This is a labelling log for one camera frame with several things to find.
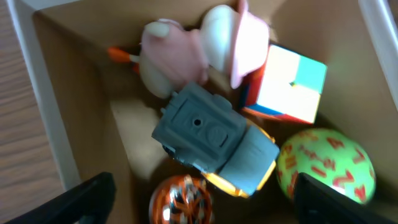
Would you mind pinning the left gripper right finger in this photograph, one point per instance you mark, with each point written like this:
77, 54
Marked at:
315, 202

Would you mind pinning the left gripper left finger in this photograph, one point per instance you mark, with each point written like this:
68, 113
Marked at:
90, 202

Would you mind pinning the green number ball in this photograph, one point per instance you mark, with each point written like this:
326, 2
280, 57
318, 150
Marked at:
331, 158

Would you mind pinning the orange patterned ball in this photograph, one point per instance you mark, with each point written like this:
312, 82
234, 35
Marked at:
181, 199

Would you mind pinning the grey yellow toy truck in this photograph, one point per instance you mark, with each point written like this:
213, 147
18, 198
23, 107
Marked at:
202, 130

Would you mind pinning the colourful puzzle cube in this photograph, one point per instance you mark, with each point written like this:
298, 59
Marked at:
287, 87

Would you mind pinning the pink white toy figure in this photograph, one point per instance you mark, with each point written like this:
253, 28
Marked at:
232, 41

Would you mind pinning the white cardboard box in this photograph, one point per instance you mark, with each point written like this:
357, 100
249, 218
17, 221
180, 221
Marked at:
99, 116

